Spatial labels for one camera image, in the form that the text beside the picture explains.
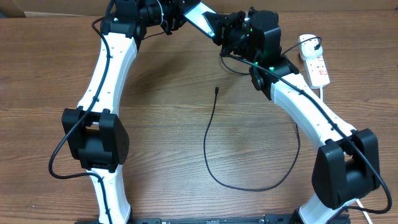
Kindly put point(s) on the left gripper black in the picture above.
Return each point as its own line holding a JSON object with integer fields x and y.
{"x": 178, "y": 7}

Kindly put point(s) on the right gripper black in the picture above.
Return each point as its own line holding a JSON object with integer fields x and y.
{"x": 222, "y": 30}

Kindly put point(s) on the blue-screen Samsung smartphone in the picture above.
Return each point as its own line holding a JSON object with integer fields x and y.
{"x": 196, "y": 16}

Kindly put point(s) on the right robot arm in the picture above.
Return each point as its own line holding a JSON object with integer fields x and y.
{"x": 347, "y": 162}

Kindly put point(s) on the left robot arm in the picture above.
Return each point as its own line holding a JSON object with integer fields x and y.
{"x": 93, "y": 130}

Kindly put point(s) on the white charger plug adapter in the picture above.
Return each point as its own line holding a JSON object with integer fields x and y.
{"x": 310, "y": 46}

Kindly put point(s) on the white power strip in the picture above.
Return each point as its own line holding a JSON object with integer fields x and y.
{"x": 317, "y": 73}

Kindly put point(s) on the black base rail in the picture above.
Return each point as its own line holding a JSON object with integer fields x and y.
{"x": 266, "y": 219}

